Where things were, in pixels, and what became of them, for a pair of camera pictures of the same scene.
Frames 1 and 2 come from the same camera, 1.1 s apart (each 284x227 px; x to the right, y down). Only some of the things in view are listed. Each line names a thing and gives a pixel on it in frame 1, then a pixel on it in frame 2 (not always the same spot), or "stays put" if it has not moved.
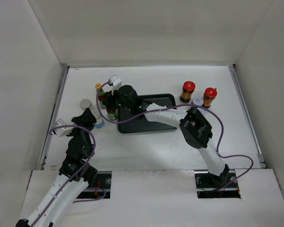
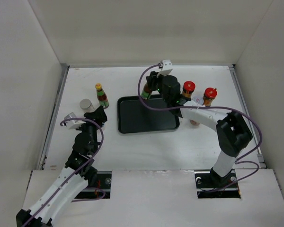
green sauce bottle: (111, 114) → (146, 92)
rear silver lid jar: (86, 103) stays put
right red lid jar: (210, 93) stays put
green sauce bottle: (101, 93) stays put
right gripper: (109, 100) → (152, 80)
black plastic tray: (129, 125) stays put
